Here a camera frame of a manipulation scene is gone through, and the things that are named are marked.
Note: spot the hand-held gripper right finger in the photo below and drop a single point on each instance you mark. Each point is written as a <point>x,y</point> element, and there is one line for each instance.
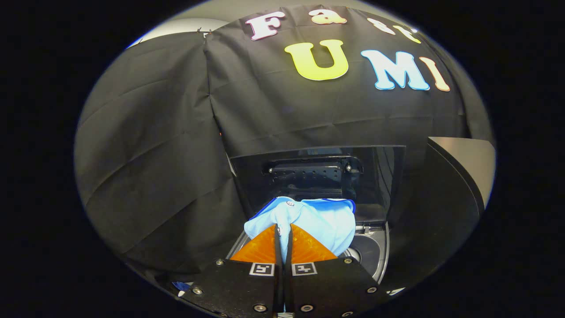
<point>326,282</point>

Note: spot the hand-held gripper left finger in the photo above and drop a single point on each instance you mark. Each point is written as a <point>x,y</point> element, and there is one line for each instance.
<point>247,282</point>

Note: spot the light blue polo shirt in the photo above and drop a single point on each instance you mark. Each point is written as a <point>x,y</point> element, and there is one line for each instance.
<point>322,221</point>

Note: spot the black washing machine lid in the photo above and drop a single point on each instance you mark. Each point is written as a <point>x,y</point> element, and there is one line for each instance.
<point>309,176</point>

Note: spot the beige cabinet with black frame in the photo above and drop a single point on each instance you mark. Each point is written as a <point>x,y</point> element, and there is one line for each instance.
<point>441,212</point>

